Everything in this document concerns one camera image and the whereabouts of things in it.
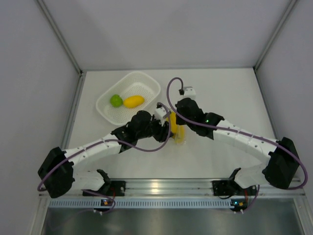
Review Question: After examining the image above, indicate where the clear zip top bag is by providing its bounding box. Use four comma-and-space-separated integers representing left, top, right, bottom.
168, 111, 188, 146

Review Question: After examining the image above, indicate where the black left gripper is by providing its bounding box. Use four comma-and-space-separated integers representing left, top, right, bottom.
136, 114, 174, 142

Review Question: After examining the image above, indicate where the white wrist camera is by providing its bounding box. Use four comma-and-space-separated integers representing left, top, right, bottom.
179, 86, 196, 100
154, 106, 171, 125

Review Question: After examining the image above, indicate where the white perforated plastic basket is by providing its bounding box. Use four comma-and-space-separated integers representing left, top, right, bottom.
95, 71, 161, 126

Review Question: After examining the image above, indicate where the aluminium mounting rail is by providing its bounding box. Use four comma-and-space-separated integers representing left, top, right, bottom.
39, 178, 305, 198

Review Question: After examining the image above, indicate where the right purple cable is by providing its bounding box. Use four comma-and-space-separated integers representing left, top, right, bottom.
166, 77, 308, 215

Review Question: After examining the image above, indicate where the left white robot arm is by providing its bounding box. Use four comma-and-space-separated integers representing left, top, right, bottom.
38, 107, 172, 198

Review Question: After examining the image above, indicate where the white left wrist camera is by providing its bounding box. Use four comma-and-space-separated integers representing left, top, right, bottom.
154, 106, 171, 125

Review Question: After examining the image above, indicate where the yellow fake banana bunch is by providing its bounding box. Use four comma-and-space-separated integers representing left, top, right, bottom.
166, 111, 186, 144

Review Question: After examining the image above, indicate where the purple cable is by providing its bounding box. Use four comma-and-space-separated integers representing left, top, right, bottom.
36, 102, 172, 216
166, 77, 308, 215

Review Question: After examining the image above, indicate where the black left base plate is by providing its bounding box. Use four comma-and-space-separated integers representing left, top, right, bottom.
83, 180, 126, 197

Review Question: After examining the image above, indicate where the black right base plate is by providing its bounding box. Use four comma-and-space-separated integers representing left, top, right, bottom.
212, 180, 244, 197

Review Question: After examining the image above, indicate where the yellow fake mango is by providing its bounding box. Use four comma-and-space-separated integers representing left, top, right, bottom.
123, 95, 145, 109

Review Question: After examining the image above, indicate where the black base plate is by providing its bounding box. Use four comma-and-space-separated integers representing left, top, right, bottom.
83, 180, 126, 197
212, 180, 244, 197

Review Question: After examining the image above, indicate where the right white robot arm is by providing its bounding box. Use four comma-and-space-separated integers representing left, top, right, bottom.
175, 98, 299, 194

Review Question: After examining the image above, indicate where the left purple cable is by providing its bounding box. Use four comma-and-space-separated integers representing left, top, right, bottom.
36, 102, 172, 216

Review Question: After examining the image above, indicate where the white slotted cable duct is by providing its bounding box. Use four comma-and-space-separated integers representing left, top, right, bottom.
49, 198, 247, 210

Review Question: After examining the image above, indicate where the green fake fruit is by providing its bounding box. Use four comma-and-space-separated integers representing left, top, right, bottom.
110, 94, 123, 108

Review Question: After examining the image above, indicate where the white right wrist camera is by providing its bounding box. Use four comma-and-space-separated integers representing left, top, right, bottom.
179, 86, 196, 100

